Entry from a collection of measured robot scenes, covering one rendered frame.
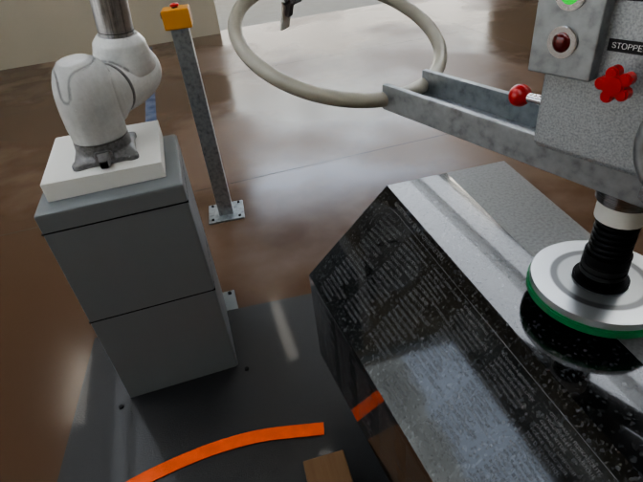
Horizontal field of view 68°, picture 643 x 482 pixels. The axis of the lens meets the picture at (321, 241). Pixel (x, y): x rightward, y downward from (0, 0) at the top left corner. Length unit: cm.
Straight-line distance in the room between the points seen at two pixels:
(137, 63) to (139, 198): 41
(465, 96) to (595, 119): 37
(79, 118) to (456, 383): 115
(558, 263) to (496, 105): 30
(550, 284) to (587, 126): 29
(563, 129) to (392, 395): 57
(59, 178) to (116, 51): 40
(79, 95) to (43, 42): 614
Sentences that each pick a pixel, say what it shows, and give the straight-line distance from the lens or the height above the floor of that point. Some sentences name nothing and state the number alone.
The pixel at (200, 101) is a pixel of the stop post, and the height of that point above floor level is 66.
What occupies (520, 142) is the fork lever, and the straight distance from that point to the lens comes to 80.
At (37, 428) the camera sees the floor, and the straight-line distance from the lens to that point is 205.
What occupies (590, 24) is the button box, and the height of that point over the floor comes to 127.
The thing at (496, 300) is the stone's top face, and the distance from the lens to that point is 90.
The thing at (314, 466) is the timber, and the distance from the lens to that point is 146.
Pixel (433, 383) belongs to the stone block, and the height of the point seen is 68.
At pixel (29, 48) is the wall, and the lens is 763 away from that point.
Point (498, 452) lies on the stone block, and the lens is 83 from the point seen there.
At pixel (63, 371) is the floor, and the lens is 219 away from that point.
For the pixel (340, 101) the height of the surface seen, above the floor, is 109.
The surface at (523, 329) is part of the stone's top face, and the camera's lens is 86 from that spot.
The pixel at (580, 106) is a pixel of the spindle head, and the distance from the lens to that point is 68.
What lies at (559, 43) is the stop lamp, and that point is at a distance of 65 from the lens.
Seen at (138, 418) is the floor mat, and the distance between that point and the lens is 187.
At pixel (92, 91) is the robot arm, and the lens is 145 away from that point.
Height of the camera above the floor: 141
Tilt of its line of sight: 36 degrees down
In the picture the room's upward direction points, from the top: 7 degrees counter-clockwise
